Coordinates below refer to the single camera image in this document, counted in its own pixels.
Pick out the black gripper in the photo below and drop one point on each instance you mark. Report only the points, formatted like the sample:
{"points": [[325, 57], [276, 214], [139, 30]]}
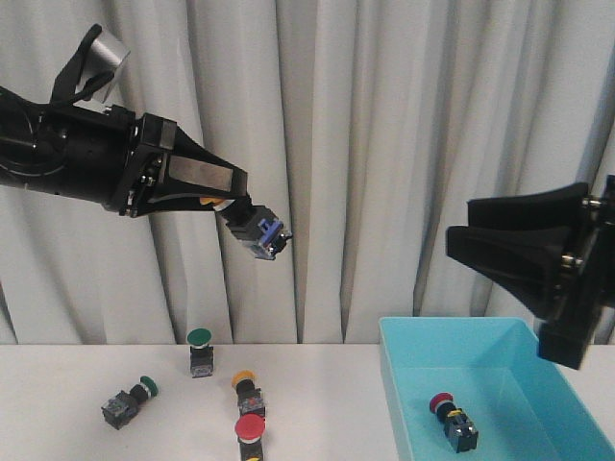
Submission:
{"points": [[197, 179], [518, 243]]}

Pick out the yellow push button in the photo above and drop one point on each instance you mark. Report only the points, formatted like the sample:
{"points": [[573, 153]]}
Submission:
{"points": [[249, 396], [257, 228]]}

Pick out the red push button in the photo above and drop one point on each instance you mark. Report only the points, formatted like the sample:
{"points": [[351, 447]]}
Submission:
{"points": [[458, 428], [249, 430]]}

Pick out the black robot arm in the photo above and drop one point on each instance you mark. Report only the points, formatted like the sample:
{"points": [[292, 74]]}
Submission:
{"points": [[68, 151], [553, 252]]}

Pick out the light blue plastic box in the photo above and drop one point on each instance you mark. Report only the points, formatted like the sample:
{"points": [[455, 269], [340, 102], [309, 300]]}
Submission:
{"points": [[523, 406]]}

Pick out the upright green push button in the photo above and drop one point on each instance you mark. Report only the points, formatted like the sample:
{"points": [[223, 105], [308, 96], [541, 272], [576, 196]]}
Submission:
{"points": [[201, 360]]}

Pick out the grey pleated curtain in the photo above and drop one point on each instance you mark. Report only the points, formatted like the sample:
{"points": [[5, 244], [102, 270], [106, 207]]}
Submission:
{"points": [[366, 126]]}

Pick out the lying yellow push button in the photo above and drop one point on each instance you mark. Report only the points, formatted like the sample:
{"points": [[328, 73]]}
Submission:
{"points": [[249, 396]]}

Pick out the lying green push button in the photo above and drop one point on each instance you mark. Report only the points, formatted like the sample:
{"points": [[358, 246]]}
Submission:
{"points": [[120, 409]]}

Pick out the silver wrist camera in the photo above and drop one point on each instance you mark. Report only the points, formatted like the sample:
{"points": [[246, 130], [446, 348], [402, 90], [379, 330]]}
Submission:
{"points": [[104, 53]]}

